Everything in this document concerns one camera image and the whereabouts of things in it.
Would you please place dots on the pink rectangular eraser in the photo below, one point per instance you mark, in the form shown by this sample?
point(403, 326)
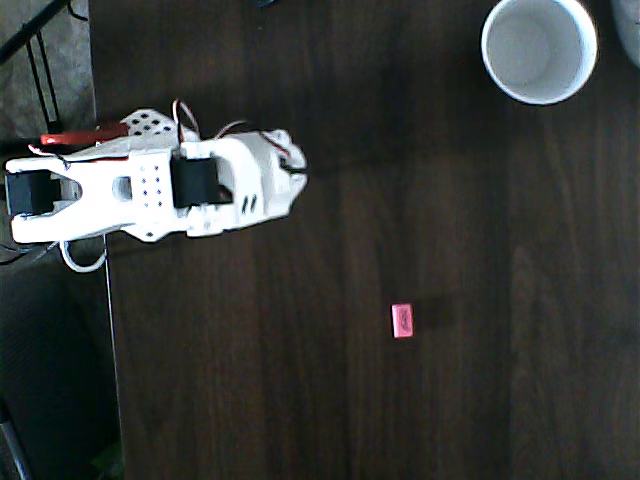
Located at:
point(403, 320)

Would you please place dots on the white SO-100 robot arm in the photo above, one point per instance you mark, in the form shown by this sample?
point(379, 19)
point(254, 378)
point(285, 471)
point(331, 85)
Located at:
point(125, 210)

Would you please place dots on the white cup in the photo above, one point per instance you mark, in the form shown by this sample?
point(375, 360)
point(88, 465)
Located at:
point(540, 50)

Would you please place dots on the red clamp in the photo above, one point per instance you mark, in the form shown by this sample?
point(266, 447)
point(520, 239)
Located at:
point(80, 134)

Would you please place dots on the black metal stand bar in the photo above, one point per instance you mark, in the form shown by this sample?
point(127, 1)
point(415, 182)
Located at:
point(30, 30)

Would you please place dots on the white rounded object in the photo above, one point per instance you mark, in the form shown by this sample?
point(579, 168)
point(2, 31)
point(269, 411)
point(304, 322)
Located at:
point(629, 30)

